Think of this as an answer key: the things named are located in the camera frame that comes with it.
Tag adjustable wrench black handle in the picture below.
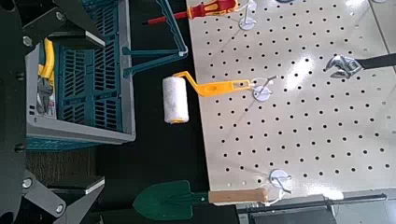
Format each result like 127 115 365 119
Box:
323 52 396 79

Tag grey teal folding crate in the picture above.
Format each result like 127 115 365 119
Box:
25 0 190 153

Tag black back panel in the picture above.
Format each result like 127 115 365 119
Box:
94 0 241 224

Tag red yellow screwdriver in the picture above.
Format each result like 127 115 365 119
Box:
142 0 240 26

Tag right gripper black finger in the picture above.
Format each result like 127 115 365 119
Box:
18 169 106 224
15 0 106 49

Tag white pegboard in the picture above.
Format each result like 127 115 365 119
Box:
186 0 396 206

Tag yellow handled pliers on card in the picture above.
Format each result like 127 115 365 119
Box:
36 37 58 118

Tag green trowel wooden handle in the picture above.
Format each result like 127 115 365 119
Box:
133 179 269 222

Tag white paint roller yellow handle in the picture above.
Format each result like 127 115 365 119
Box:
162 70 252 125

